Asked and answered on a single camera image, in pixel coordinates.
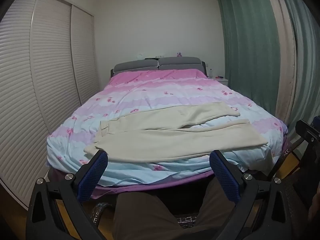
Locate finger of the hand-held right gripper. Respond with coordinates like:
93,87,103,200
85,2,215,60
269,138,310,180

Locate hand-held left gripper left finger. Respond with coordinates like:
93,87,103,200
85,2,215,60
25,150,116,240

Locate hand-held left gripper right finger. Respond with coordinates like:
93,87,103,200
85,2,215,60
209,150,298,240

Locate cream pants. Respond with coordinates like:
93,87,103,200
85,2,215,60
84,102,268,161

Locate purple bed skirt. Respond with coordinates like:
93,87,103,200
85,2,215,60
47,140,292,200

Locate person's legs in brown trousers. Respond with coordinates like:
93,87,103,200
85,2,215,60
112,177,252,240

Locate beige curtain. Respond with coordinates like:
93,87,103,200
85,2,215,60
262,0,298,130

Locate pink floral duvet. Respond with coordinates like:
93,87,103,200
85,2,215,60
46,68,288,187

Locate green curtain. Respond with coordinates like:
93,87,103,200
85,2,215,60
216,0,281,117

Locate white louvered wardrobe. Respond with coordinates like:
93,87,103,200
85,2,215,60
0,0,100,209

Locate grey padded headboard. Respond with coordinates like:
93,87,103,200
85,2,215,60
110,57,206,78

